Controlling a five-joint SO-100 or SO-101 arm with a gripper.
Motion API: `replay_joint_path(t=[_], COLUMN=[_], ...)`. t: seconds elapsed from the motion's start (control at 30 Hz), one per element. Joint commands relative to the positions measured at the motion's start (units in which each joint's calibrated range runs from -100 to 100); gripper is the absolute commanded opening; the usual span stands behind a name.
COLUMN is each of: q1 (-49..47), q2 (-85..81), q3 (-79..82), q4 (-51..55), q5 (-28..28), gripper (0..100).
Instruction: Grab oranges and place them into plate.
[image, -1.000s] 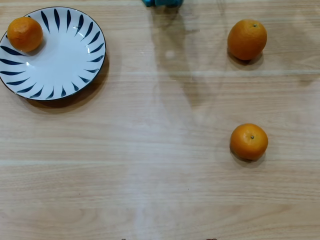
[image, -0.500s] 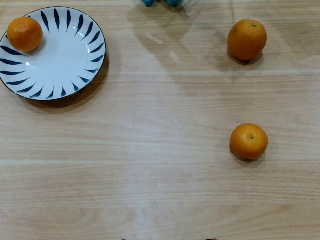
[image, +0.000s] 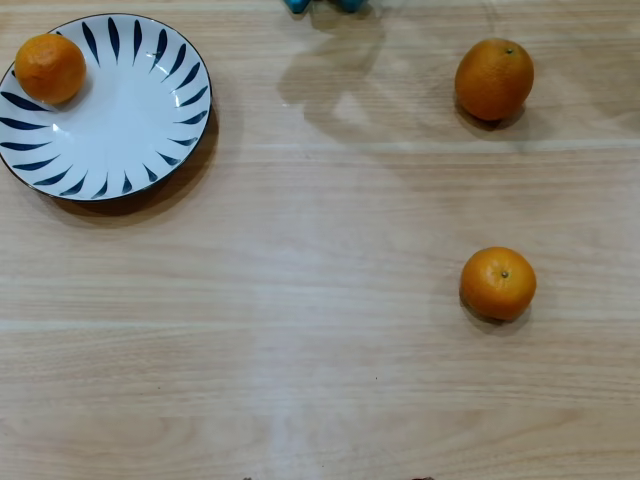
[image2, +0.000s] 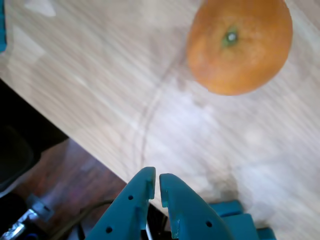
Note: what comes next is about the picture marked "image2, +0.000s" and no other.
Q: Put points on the teal plastic part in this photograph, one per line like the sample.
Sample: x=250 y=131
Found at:
x=2 y=25

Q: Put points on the grey metal bracket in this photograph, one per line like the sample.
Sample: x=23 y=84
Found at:
x=40 y=207

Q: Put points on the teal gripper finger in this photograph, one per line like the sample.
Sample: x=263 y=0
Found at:
x=120 y=215
x=192 y=215

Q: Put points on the black plastic bin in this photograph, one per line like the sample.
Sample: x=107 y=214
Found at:
x=12 y=155

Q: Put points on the deep orange fruit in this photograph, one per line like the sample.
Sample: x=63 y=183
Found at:
x=237 y=62

